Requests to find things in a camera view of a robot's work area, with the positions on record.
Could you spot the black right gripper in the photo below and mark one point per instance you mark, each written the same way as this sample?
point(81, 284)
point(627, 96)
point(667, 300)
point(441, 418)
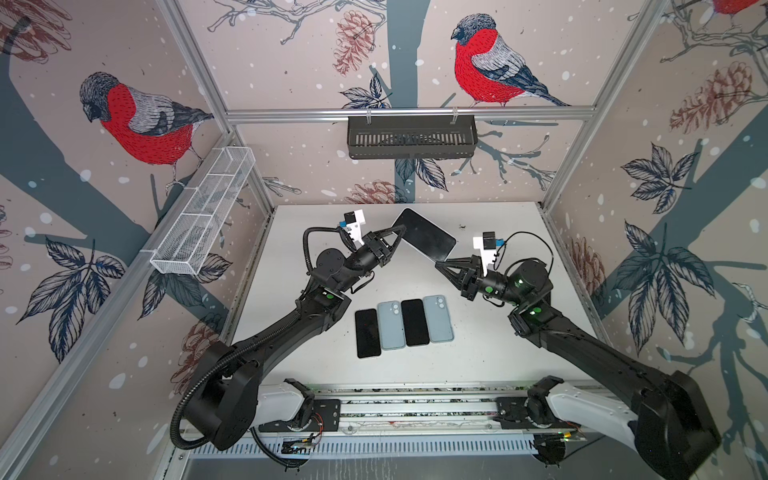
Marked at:
point(470, 282)

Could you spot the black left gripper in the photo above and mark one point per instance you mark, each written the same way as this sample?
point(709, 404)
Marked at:
point(374, 240)

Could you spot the pale green phone case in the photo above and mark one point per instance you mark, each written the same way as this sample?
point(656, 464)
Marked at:
point(391, 326)

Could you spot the phone with black screen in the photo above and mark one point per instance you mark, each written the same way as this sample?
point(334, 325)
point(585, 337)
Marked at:
point(367, 334)

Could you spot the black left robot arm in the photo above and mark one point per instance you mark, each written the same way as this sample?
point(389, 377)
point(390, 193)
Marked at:
point(221, 401)

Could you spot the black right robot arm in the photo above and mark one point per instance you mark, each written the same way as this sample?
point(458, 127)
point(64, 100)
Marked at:
point(663, 417)

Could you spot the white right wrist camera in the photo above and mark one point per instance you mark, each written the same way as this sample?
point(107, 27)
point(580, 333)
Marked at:
point(487, 244)

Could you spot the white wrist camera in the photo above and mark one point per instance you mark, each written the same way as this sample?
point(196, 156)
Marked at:
point(487, 244)
point(352, 226)

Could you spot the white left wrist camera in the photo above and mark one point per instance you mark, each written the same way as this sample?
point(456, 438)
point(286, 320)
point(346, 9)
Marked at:
point(352, 226)

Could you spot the black wall basket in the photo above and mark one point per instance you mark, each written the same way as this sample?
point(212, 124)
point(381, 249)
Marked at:
point(411, 137)

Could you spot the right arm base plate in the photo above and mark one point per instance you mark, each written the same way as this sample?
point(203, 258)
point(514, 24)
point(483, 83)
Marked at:
point(527, 413)

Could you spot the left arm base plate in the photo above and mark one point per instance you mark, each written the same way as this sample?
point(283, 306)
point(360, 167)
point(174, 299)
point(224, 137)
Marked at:
point(319, 415)

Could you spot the white wire mesh basket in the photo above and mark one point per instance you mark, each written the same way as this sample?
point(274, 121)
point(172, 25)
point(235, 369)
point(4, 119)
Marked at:
point(192, 235)

